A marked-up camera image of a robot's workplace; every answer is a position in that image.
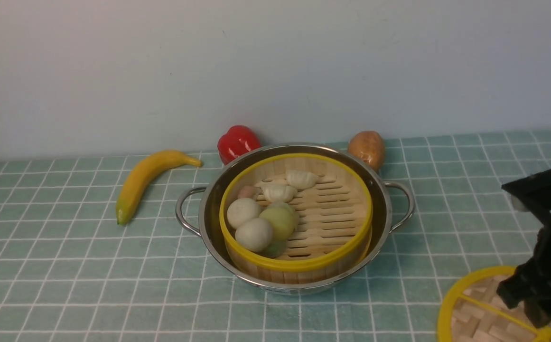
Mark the yellow bamboo steamer lid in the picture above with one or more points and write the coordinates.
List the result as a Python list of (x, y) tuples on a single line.
[(473, 312)]

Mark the white bun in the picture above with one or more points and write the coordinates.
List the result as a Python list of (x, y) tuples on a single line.
[(255, 235), (242, 210)]

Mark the stainless steel pot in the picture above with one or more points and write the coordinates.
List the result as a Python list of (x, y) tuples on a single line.
[(197, 211)]

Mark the yellow banana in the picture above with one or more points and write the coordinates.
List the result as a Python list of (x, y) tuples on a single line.
[(142, 175)]

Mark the white dumpling rear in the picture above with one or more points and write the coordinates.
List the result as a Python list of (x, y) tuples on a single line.
[(301, 180)]

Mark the yellow green bun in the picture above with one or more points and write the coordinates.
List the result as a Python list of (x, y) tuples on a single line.
[(283, 219)]

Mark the pale green dumpling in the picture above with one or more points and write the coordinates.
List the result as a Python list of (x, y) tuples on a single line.
[(275, 249)]

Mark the pink dumpling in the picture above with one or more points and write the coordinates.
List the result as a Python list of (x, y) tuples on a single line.
[(250, 192)]

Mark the white dumpling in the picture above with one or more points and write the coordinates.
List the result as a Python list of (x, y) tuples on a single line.
[(301, 180), (274, 193)]

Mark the red bell pepper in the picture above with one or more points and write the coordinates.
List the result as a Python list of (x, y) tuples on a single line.
[(238, 140)]

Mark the green checkered tablecloth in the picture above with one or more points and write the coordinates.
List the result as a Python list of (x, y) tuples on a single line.
[(69, 273)]

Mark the yellow rimmed bamboo steamer basket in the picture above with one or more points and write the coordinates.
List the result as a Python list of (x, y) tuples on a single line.
[(335, 214)]

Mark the white bun left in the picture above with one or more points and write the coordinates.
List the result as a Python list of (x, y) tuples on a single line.
[(242, 210)]

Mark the white dumpling front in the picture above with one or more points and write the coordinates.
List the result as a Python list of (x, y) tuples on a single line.
[(274, 193)]

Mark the brown potato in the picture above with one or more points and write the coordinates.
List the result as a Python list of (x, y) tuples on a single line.
[(368, 146)]

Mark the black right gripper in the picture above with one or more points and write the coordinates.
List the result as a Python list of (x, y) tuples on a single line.
[(531, 281)]

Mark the white bun right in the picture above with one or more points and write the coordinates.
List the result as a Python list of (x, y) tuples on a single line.
[(255, 235)]

